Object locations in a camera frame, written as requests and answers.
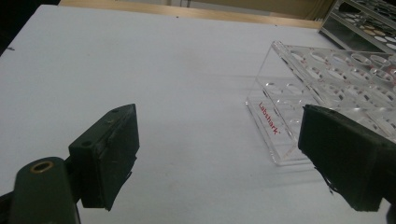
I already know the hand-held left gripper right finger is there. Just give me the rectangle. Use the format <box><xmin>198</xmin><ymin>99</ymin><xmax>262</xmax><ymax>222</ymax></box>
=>
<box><xmin>297</xmin><ymin>104</ymin><xmax>396</xmax><ymax>213</ymax></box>

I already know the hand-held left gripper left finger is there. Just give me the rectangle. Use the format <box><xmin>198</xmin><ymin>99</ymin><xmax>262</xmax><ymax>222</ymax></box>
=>
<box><xmin>68</xmin><ymin>104</ymin><xmax>140</xmax><ymax>212</ymax></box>

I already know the clear acrylic tube rack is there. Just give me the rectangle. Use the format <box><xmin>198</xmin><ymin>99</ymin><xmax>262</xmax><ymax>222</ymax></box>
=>
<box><xmin>245</xmin><ymin>40</ymin><xmax>396</xmax><ymax>167</ymax></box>

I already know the perforated metal tube rack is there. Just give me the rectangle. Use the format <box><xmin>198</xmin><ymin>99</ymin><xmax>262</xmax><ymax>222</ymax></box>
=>
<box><xmin>318</xmin><ymin>0</ymin><xmax>396</xmax><ymax>54</ymax></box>

